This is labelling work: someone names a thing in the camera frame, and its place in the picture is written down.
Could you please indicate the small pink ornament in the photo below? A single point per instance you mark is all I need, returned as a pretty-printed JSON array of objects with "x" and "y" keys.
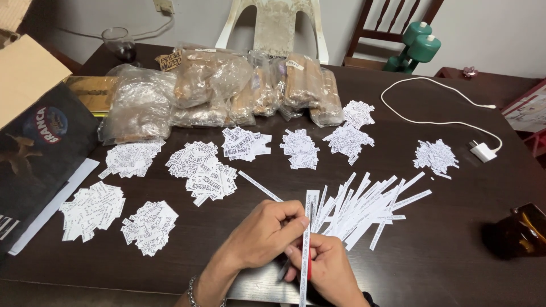
[{"x": 470, "y": 71}]

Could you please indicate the white plastic chair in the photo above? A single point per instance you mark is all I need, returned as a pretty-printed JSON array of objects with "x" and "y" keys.
[{"x": 275, "y": 25}]

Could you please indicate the white charger plug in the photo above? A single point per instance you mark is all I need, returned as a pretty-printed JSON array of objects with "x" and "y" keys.
[{"x": 483, "y": 152}]

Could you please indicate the pile of cut paper labels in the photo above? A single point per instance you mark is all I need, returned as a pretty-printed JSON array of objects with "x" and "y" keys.
[
  {"x": 435, "y": 157},
  {"x": 358, "y": 113},
  {"x": 149, "y": 228},
  {"x": 130, "y": 157},
  {"x": 347, "y": 143},
  {"x": 192, "y": 157},
  {"x": 245, "y": 145},
  {"x": 211, "y": 183},
  {"x": 91, "y": 211},
  {"x": 300, "y": 149}
]

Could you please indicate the single narrow paper strip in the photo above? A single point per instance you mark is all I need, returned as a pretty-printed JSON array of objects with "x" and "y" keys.
[{"x": 259, "y": 185}]

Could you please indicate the wall socket with plug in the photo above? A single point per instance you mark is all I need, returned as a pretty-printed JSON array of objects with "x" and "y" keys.
[{"x": 163, "y": 6}]

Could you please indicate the long printed paper strip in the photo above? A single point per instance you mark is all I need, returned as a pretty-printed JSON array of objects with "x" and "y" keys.
[{"x": 305, "y": 273}]

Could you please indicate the amber glass jar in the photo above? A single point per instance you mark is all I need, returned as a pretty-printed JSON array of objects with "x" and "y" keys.
[{"x": 522, "y": 232}]

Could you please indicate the brown cardboard tag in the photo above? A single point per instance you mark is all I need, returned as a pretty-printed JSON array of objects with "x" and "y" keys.
[{"x": 170, "y": 61}]

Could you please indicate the white paper sheet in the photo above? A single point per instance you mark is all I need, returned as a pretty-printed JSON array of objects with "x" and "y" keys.
[{"x": 64, "y": 194}]

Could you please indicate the clear bag of incense sticks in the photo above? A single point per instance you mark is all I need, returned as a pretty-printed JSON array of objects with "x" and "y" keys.
[
  {"x": 300, "y": 81},
  {"x": 256, "y": 96},
  {"x": 327, "y": 100},
  {"x": 136, "y": 106},
  {"x": 200, "y": 116},
  {"x": 209, "y": 76}
]

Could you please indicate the wine glass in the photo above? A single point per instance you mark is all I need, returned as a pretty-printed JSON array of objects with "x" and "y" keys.
[{"x": 120, "y": 44}]

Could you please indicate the red and white box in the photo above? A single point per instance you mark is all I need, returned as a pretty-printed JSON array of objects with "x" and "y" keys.
[{"x": 527, "y": 113}]

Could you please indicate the person's left hand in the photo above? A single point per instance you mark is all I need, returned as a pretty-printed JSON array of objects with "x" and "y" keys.
[{"x": 256, "y": 234}]

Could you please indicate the green dumbbell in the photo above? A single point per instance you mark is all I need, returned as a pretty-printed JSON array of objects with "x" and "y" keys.
[
  {"x": 411, "y": 32},
  {"x": 420, "y": 47}
]

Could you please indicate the heap of printed paper strips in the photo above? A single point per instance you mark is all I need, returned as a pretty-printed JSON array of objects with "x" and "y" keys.
[{"x": 362, "y": 209}]

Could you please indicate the brown wooden chair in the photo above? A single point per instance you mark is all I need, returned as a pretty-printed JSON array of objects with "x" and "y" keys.
[{"x": 367, "y": 36}]

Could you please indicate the flat gold box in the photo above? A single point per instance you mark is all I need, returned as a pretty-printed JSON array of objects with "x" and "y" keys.
[{"x": 91, "y": 91}]

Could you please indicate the open printed cardboard box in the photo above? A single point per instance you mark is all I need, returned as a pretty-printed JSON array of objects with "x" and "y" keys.
[{"x": 38, "y": 140}]

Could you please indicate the person's right hand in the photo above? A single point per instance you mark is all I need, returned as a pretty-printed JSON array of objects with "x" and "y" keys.
[{"x": 328, "y": 273}]

